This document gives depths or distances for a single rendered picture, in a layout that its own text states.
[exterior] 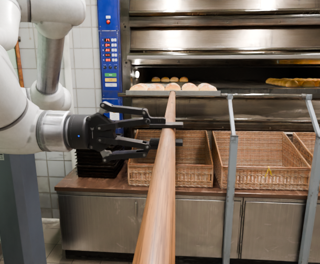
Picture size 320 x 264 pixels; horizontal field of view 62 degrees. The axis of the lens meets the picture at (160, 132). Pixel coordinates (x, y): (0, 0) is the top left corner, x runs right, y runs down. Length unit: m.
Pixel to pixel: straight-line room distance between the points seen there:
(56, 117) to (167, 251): 0.44
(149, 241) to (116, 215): 1.66
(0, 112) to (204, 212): 1.47
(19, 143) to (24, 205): 1.03
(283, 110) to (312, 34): 0.57
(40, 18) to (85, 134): 0.59
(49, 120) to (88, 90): 1.66
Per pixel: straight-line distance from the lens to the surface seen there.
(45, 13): 1.05
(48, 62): 1.25
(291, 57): 2.09
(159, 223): 0.22
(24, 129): 0.59
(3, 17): 0.94
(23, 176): 1.56
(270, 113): 2.23
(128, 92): 1.60
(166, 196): 0.27
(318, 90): 2.35
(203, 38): 2.12
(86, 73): 2.23
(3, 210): 1.66
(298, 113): 2.31
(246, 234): 1.92
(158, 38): 2.13
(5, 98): 0.53
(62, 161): 2.45
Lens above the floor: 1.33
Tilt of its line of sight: 13 degrees down
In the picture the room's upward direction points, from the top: straight up
